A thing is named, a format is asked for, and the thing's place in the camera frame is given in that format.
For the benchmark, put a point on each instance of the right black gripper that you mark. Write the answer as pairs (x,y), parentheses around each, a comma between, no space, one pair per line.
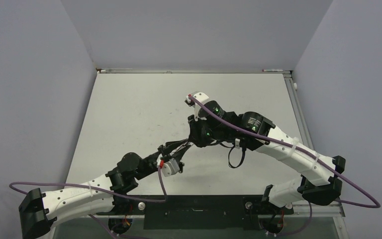
(195,135)

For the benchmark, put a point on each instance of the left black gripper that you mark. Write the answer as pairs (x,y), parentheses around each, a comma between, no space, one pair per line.
(170,146)

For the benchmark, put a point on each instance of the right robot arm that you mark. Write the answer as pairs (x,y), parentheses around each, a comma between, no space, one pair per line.
(318,180)

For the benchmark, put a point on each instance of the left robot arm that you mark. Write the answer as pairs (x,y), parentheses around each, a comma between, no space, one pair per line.
(41,211)

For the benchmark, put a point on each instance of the red white marker pen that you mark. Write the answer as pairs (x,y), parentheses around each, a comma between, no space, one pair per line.
(272,70)

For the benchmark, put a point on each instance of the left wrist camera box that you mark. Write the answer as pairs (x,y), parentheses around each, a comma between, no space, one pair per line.
(169,168)

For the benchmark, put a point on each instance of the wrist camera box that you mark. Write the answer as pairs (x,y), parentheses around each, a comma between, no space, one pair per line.
(202,98)
(169,168)

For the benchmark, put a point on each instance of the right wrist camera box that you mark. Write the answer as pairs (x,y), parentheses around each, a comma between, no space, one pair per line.
(202,98)

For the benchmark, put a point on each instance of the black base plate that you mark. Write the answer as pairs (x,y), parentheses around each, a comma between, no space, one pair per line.
(198,212)

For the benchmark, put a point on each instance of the aluminium frame rail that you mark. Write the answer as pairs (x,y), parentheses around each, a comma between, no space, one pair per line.
(292,121)

